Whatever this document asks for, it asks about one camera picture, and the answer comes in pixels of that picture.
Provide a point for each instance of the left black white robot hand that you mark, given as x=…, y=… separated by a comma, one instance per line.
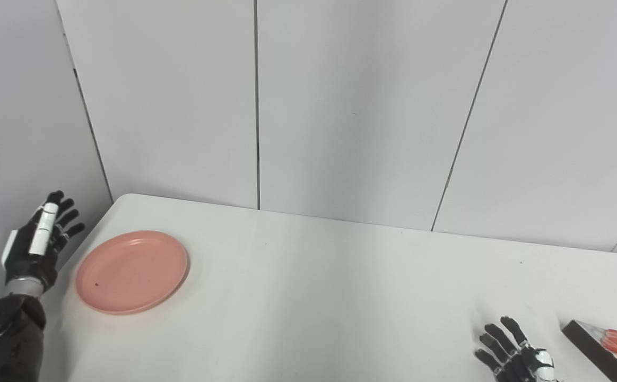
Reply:
x=35, y=249

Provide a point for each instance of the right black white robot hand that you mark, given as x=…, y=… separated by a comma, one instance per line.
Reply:
x=515, y=355

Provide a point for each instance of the chocolate cake slice with fruit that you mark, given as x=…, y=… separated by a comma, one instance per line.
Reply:
x=605, y=350

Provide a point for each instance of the pink round plate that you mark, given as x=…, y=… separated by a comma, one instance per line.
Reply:
x=132, y=271

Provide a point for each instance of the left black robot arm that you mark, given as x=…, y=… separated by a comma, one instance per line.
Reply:
x=5, y=339

